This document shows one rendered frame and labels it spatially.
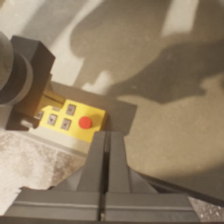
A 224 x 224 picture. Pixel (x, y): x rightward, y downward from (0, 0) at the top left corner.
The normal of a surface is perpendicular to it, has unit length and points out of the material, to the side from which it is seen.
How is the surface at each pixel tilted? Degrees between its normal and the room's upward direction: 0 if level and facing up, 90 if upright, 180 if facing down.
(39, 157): 0
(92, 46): 0
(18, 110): 90
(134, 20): 0
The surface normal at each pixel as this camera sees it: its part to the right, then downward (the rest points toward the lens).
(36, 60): 0.95, 0.29
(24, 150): -0.12, -0.14
